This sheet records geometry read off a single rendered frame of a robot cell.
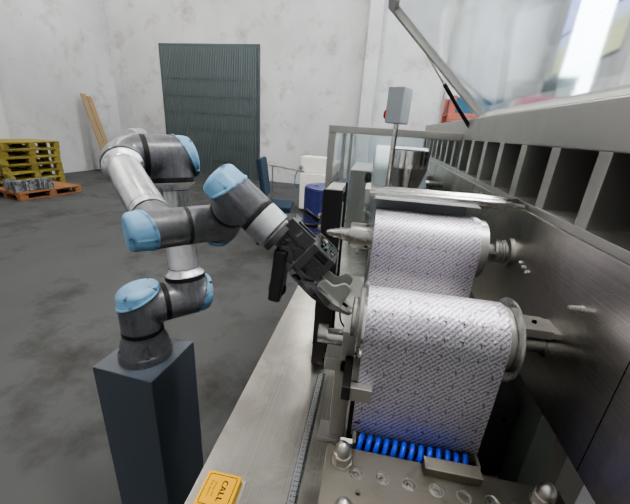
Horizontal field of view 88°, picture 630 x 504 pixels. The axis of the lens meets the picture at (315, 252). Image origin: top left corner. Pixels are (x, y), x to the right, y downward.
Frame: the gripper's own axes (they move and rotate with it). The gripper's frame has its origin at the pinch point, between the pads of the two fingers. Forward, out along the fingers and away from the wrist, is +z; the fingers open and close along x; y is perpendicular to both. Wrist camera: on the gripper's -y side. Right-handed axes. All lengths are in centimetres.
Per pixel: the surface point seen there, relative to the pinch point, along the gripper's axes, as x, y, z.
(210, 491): -18.5, -38.1, 4.9
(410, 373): -8.4, 3.9, 14.0
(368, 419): -8.4, -9.2, 17.3
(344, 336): -1.1, -3.6, 4.2
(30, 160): 563, -519, -520
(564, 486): 5, 4, 68
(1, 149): 511, -501, -537
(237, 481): -15.6, -35.4, 8.1
